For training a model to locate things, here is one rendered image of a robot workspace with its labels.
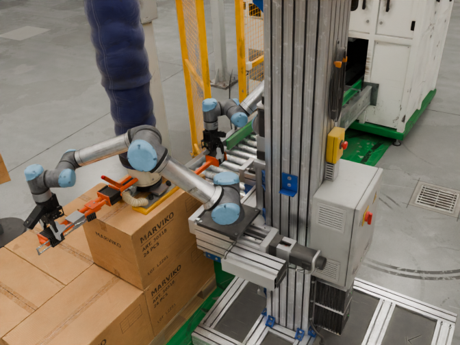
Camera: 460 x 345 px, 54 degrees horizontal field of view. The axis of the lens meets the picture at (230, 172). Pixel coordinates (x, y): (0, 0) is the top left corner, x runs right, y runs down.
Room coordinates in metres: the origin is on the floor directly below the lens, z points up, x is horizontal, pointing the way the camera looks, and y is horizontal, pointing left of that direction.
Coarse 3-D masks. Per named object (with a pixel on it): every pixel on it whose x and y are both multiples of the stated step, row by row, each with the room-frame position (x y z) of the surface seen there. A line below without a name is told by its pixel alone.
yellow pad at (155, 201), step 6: (168, 186) 2.03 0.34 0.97; (174, 186) 2.03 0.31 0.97; (168, 192) 1.98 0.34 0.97; (174, 192) 2.00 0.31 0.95; (144, 198) 1.94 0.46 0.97; (150, 198) 1.92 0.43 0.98; (156, 198) 1.93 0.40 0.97; (162, 198) 1.94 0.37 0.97; (150, 204) 1.88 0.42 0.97; (156, 204) 1.89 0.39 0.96; (138, 210) 1.85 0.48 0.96; (144, 210) 1.84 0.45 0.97; (150, 210) 1.85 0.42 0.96
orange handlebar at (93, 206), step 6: (210, 162) 2.07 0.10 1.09; (204, 168) 2.02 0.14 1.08; (198, 174) 1.98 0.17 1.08; (126, 180) 1.95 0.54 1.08; (132, 180) 1.94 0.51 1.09; (126, 186) 1.90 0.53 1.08; (90, 204) 1.76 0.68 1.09; (96, 204) 1.75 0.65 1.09; (102, 204) 1.77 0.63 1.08; (84, 210) 1.73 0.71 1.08; (90, 210) 1.72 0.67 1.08; (96, 210) 1.73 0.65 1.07; (66, 222) 1.64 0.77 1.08; (42, 240) 1.52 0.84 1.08
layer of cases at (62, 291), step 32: (96, 192) 2.62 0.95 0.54; (0, 256) 2.02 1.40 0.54; (32, 256) 2.01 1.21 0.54; (64, 256) 1.99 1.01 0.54; (192, 256) 2.01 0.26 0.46; (0, 288) 1.77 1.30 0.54; (32, 288) 1.75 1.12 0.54; (64, 288) 1.74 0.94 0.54; (96, 288) 1.72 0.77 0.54; (128, 288) 1.71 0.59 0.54; (160, 288) 1.77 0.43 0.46; (192, 288) 1.98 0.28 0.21; (0, 320) 1.55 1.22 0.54; (32, 320) 1.53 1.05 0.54; (64, 320) 1.52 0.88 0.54; (96, 320) 1.51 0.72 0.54; (128, 320) 1.57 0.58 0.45; (160, 320) 1.73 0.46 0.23
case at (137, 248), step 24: (144, 192) 2.02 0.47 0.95; (120, 216) 1.83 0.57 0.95; (144, 216) 1.81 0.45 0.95; (168, 216) 1.89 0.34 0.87; (96, 240) 1.86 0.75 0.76; (120, 240) 1.73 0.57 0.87; (144, 240) 1.74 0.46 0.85; (168, 240) 1.87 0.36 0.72; (192, 240) 2.02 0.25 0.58; (120, 264) 1.76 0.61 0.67; (144, 264) 1.72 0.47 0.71; (168, 264) 1.85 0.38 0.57; (144, 288) 1.69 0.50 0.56
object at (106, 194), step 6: (114, 186) 1.87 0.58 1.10; (102, 192) 1.84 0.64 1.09; (108, 192) 1.84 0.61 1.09; (114, 192) 1.84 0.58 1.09; (120, 192) 1.84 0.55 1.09; (102, 198) 1.81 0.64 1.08; (108, 198) 1.79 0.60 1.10; (114, 198) 1.82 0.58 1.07; (120, 198) 1.83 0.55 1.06; (108, 204) 1.79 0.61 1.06
